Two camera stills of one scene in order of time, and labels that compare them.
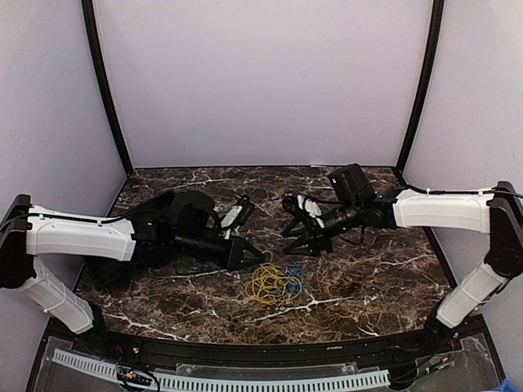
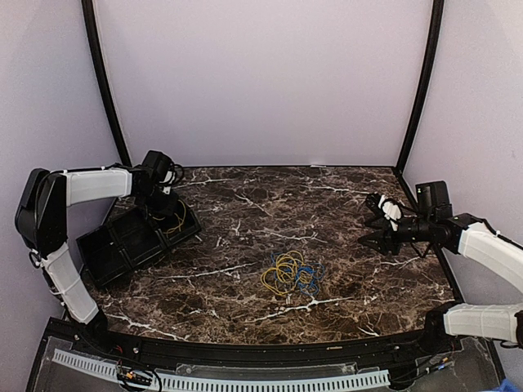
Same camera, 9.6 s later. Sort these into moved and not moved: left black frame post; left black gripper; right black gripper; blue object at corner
Moved: right black gripper; left black gripper
Not moved: left black frame post; blue object at corner
